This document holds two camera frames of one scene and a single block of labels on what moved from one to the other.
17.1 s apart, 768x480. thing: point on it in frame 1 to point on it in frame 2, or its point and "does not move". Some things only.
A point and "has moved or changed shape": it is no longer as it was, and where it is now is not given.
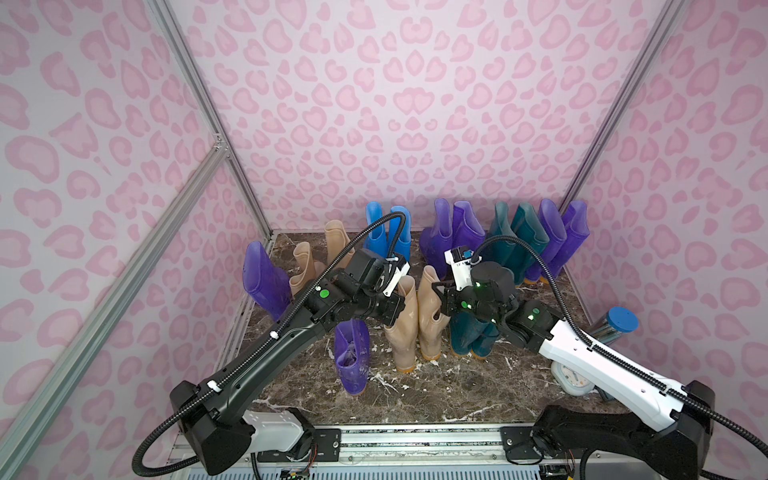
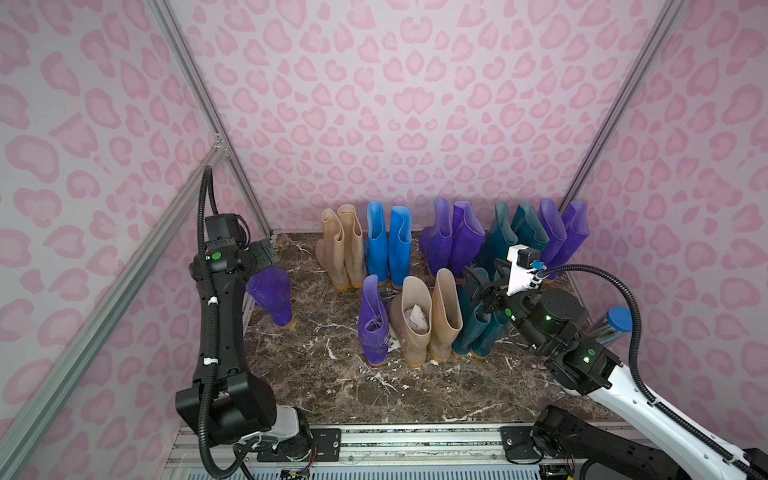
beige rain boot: x=404 y=332 has moved or changed shape
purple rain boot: x=556 y=235 does not move
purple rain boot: x=437 y=239 does not move
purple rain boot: x=270 y=285 does not move
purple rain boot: x=466 y=231 does not move
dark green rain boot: x=484 y=345 does not move
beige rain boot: x=431 y=330 has moved or changed shape
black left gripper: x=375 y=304 to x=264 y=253
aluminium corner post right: x=656 y=36 does not move
